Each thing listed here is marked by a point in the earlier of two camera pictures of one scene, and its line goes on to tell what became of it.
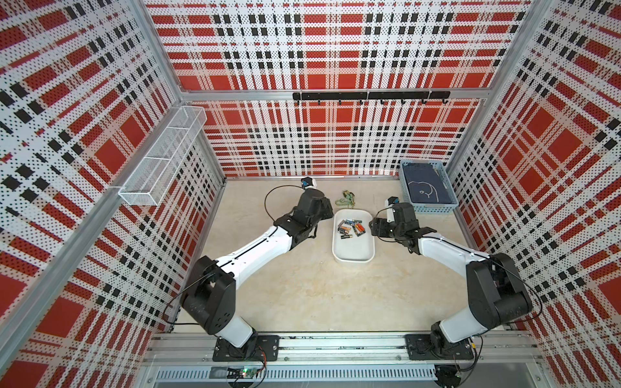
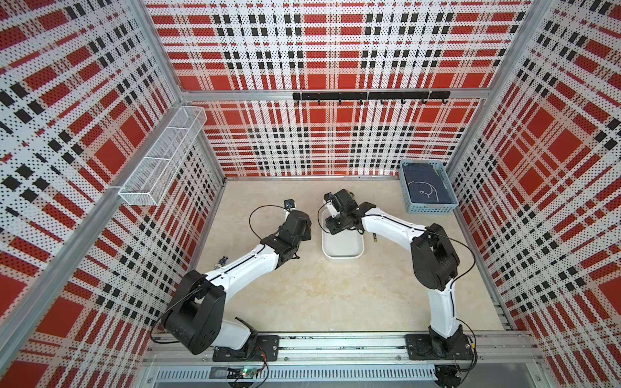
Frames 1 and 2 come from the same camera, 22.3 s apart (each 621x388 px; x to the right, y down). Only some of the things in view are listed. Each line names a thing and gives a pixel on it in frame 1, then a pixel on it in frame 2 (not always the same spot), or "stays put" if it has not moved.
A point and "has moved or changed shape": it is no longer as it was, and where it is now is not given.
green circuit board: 239,373 stays put
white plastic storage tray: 352,241 has moved or changed shape
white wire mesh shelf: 149,181 stays put
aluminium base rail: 171,358 stays put
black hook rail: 375,95 stays put
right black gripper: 381,224 -> 332,227
